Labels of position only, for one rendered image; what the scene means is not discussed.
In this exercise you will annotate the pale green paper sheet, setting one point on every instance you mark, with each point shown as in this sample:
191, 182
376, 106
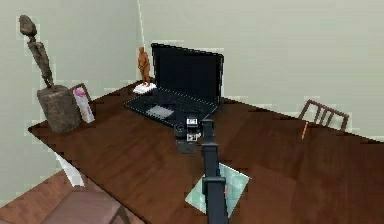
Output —
236, 186

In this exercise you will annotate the orange figurine on white base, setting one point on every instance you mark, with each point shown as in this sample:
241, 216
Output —
144, 68

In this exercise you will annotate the dark brown dining table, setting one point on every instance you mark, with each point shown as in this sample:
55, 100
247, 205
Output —
140, 160

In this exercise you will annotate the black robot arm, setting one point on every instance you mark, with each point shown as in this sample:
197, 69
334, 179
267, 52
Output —
211, 173

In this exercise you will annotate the orange pencil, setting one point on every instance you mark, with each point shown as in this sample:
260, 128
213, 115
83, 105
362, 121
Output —
304, 130

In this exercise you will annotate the grey stone sculpture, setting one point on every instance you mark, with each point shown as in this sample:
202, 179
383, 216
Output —
58, 103

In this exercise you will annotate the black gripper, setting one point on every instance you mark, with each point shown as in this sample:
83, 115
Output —
181, 133

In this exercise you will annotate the black laptop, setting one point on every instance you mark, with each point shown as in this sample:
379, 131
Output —
186, 80

